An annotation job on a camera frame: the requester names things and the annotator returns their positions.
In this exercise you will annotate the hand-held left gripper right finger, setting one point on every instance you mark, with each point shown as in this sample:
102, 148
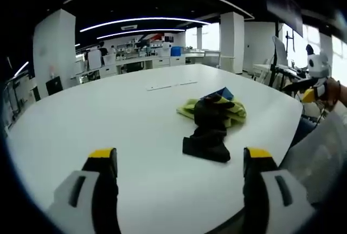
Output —
273, 196

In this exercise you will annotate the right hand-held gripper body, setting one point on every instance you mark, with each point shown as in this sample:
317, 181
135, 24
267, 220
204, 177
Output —
318, 64

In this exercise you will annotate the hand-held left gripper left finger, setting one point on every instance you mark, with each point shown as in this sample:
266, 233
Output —
81, 190

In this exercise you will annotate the yellow black blue garment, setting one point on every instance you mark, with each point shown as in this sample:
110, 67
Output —
214, 114

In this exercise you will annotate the person's right hand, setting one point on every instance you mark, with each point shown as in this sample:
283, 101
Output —
331, 93

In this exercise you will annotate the dark wrist band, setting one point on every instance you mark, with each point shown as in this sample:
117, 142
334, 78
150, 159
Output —
338, 90

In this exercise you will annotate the white side desk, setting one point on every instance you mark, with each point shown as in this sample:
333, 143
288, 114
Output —
271, 72

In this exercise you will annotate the white monitor on stand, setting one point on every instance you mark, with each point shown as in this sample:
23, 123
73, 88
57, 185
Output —
280, 51

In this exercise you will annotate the large dark hanging screen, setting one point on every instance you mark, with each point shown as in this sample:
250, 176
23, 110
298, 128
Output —
284, 6

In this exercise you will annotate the black office chair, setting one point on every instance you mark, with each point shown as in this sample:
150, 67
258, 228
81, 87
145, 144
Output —
54, 85

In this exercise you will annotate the blue plastic barrel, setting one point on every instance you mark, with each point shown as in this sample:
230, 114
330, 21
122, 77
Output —
176, 51

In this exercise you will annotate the white board panel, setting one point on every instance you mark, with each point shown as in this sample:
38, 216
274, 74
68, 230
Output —
94, 59

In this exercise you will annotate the white lab counter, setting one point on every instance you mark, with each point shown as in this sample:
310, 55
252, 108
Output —
130, 64

